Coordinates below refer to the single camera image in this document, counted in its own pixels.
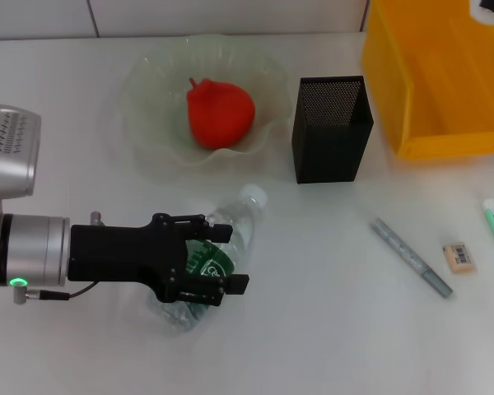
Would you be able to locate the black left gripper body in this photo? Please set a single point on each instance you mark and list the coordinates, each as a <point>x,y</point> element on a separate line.
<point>123,255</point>

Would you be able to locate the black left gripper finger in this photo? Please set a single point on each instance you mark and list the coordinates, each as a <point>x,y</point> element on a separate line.
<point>230,284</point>
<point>218,232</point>

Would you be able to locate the clear green-label water bottle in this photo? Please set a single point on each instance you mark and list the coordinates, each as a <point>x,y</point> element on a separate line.
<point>247,214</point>

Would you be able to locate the orange fruit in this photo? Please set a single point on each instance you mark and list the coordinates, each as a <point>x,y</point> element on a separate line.
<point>220,113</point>

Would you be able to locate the beige eraser with barcode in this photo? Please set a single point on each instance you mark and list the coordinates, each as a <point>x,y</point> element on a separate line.
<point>459,257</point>

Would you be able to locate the pale green glass fruit plate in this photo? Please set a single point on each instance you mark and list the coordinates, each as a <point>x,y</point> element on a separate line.
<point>164,103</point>

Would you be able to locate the black mesh pen holder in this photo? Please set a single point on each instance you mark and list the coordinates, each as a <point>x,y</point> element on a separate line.
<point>333,144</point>

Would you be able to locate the silver glitter pen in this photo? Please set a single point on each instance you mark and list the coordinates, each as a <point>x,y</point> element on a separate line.
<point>411,257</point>

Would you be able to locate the yellow plastic bin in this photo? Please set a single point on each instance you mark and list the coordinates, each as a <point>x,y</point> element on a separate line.
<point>444,82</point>

